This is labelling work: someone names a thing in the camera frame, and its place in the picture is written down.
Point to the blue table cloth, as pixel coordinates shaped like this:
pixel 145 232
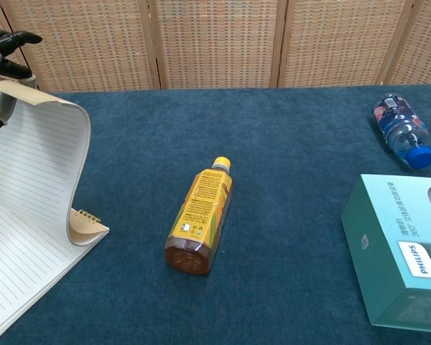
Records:
pixel 287 161

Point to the teal Philips speaker box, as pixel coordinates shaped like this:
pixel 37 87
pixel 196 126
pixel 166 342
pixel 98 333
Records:
pixel 384 251

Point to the yellow label tea bottle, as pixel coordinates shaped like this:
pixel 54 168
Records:
pixel 201 205

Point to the beige spiral notebook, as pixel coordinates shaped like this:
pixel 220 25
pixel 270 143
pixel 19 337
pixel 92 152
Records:
pixel 28 161

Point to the woven wooden folding screen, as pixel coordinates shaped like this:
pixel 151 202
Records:
pixel 215 43

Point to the blue cap water bottle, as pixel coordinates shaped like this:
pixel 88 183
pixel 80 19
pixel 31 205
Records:
pixel 398 125

